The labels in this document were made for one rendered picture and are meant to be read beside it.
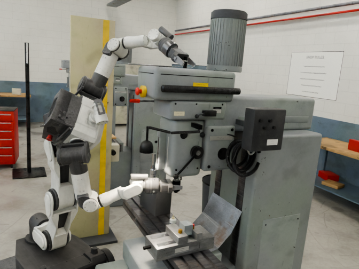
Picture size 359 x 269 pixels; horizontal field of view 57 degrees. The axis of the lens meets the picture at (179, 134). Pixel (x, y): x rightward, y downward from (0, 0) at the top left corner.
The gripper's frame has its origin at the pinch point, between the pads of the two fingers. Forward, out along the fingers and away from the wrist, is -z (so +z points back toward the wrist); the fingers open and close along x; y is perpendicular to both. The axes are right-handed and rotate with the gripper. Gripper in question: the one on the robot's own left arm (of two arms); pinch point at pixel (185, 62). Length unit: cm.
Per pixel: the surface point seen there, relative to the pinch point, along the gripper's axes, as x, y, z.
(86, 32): -61, -61, 151
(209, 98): -2.1, -7.5, -22.5
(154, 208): -10, -94, -27
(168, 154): 11, -42, -26
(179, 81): 14.1, -4.9, -11.6
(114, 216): -123, -258, 60
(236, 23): -17.0, 28.5, -5.6
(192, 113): 5.4, -17.1, -22.5
